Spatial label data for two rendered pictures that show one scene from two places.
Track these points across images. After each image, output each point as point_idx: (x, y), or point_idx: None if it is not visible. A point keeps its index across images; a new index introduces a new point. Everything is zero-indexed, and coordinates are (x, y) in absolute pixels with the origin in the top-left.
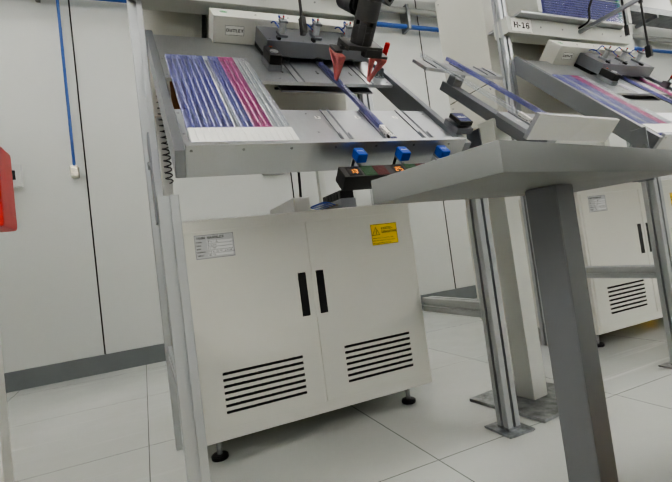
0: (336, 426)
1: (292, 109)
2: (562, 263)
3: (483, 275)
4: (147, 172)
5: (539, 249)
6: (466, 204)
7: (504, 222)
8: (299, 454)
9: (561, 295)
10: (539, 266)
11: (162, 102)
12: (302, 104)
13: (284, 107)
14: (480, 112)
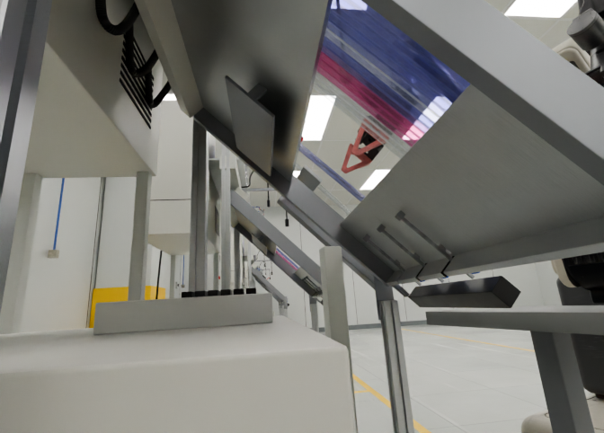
0: None
1: (127, 128)
2: (581, 388)
3: (407, 406)
4: (0, 57)
5: (566, 377)
6: (388, 328)
7: (346, 345)
8: None
9: (585, 416)
10: (568, 393)
11: (510, 20)
12: (134, 128)
13: (121, 117)
14: (325, 236)
